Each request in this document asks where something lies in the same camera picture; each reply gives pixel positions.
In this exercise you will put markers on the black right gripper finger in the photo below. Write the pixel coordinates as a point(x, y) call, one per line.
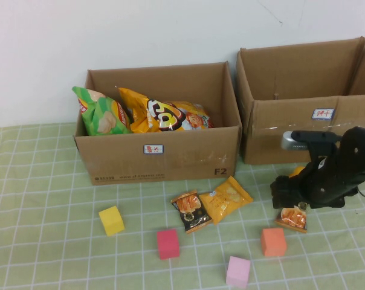
point(288, 199)
point(289, 182)

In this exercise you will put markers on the pink foam cube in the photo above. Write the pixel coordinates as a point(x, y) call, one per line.
point(237, 272)

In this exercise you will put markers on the black small chips packet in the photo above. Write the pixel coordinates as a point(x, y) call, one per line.
point(291, 220)
point(191, 211)

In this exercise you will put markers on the cardboard box printed F2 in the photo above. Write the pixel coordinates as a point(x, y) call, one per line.
point(185, 157)

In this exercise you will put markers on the taped cardboard box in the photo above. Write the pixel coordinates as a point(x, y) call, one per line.
point(291, 90)

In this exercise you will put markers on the orange foam cube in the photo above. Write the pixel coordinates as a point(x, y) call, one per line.
point(273, 241)

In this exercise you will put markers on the green checked tablecloth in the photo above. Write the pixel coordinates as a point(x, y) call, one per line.
point(49, 181)

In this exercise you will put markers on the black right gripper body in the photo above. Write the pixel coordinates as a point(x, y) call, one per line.
point(324, 187)

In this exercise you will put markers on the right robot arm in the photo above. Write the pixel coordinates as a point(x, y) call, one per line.
point(363, 145)

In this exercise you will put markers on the yellow small snack packet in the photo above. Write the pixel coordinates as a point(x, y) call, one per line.
point(224, 199)

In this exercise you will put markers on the orange cheese puffs bag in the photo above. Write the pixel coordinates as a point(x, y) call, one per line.
point(167, 116)

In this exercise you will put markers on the yellow foam cube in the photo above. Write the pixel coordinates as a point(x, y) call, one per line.
point(111, 222)

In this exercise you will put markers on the red foam cube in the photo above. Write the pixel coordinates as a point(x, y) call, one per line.
point(168, 244)

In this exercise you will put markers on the green potato chips bag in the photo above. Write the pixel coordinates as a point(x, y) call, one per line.
point(104, 117)

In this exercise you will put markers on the yellow rubber duck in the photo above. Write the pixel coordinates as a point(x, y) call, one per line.
point(297, 172)

